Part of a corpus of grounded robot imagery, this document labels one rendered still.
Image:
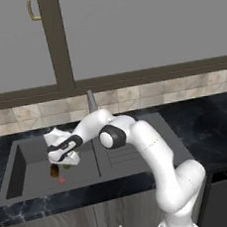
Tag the red round produce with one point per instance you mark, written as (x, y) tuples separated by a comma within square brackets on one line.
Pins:
[(61, 180)]

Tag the wide grey upper cupboard door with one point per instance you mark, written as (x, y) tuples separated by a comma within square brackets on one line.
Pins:
[(148, 25)]

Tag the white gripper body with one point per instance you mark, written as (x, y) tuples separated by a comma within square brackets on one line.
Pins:
[(68, 158)]

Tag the brown cupboard frame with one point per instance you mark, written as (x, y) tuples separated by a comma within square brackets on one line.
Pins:
[(57, 42)]

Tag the brown potato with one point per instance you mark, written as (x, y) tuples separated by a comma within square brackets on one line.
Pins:
[(54, 171)]

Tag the dark grey sink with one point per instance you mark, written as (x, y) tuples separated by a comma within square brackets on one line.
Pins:
[(31, 161)]

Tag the green produce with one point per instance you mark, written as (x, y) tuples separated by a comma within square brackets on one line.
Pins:
[(67, 166)]

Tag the grey sink faucet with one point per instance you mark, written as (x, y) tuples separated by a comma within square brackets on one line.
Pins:
[(91, 103)]

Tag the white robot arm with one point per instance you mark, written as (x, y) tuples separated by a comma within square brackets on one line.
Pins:
[(164, 166)]

